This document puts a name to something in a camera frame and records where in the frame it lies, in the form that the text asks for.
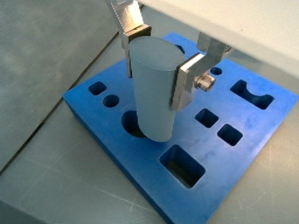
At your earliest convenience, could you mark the light blue oval cylinder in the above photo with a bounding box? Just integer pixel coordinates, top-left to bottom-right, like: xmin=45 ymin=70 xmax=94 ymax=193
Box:
xmin=128 ymin=36 xmax=184 ymax=142

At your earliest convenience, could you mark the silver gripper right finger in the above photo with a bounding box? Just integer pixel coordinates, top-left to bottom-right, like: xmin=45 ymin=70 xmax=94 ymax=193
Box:
xmin=171 ymin=32 xmax=234 ymax=111

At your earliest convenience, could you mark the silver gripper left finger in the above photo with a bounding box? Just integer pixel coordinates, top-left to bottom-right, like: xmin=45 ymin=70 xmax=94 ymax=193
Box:
xmin=106 ymin=0 xmax=152 ymax=77

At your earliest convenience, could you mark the blue shape-sorter block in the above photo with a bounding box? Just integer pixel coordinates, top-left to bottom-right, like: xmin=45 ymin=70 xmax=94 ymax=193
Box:
xmin=61 ymin=31 xmax=299 ymax=224

